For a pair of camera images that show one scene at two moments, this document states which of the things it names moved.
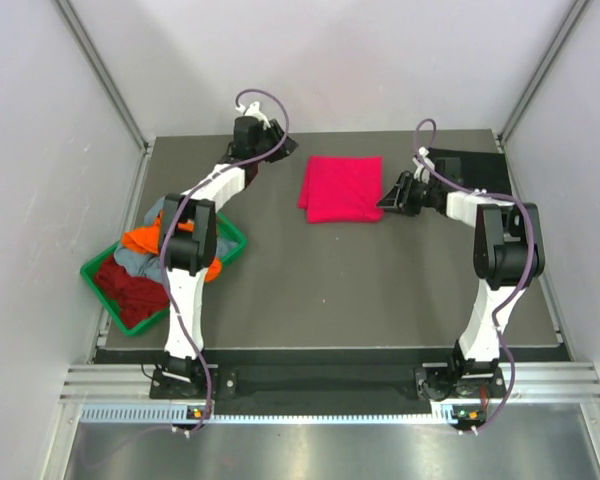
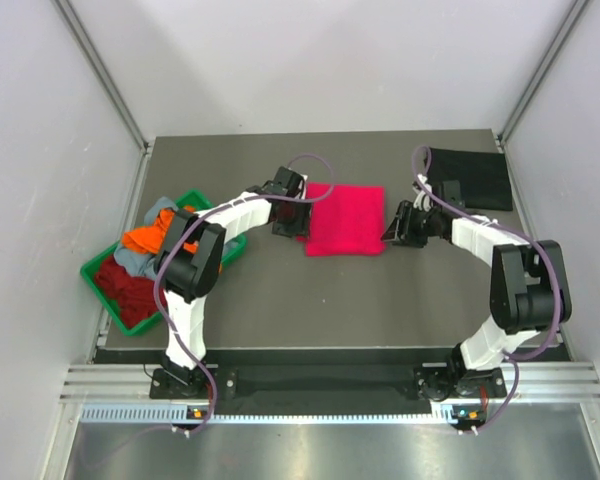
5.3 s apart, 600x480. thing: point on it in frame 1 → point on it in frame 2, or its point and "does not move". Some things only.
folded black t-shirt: (479, 170) does not move
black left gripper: (277, 135) → (300, 226)
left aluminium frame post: (106, 80) does not move
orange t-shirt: (146, 238) does not move
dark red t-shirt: (137, 298) does not move
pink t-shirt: (343, 189) → (350, 222)
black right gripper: (397, 199) → (400, 231)
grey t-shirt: (148, 265) does not move
